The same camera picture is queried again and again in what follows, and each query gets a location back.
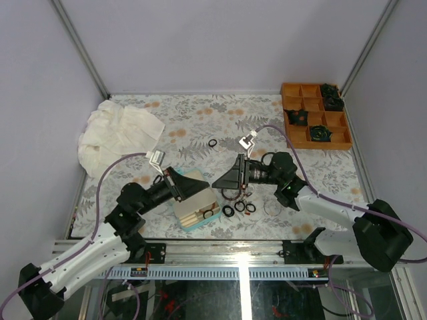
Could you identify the orange red bangle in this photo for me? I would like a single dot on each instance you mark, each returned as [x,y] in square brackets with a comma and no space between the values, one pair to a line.
[202,210]

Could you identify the large black bangle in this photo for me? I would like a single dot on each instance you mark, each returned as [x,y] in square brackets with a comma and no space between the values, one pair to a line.
[264,157]

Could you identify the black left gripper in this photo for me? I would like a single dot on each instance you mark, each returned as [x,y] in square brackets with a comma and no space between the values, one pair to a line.
[186,186]

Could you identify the aluminium rail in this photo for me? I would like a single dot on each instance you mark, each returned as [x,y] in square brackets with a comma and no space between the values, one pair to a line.
[228,253]

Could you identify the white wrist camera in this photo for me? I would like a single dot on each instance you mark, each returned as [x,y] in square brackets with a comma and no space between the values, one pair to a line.
[247,142]
[156,159]

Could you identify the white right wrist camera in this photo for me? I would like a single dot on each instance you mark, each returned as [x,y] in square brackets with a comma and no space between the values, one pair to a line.
[247,142]

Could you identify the thin wire hoop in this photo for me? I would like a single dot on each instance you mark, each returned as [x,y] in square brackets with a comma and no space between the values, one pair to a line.
[221,148]

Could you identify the black hair tie double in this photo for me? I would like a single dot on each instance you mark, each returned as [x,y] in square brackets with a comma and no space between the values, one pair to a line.
[207,214]

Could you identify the white crumpled cloth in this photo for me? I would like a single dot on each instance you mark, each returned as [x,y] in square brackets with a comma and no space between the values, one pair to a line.
[113,131]

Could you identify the thin silver bangle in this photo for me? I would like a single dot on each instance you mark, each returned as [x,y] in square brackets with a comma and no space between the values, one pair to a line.
[272,207]

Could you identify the wooden compartment tray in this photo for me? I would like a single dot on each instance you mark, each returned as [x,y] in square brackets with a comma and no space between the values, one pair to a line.
[307,96]

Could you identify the floral table mat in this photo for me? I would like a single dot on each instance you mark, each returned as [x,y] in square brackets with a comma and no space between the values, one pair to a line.
[194,124]

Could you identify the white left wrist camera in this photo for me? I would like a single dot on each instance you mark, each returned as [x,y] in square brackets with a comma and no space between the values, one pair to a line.
[156,159]

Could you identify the black scrunchie top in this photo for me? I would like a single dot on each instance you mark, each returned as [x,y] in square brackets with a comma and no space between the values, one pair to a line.
[329,90]

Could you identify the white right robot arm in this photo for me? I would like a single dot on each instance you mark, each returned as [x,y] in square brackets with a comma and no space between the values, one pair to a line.
[372,233]

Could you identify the dark purple bangle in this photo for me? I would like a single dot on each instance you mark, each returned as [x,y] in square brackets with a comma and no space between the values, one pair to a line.
[233,198]

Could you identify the teal jewelry box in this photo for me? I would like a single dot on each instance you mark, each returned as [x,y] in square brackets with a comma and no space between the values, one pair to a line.
[187,212]

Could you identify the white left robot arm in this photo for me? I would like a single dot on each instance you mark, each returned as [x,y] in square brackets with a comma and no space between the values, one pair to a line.
[45,288]

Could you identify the black orange scrunchie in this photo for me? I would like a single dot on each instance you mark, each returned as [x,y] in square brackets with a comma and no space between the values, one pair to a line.
[296,117]

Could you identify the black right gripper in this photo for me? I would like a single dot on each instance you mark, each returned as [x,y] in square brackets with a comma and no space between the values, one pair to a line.
[235,178]

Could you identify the black green scrunchie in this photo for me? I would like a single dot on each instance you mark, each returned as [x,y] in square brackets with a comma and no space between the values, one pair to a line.
[320,133]

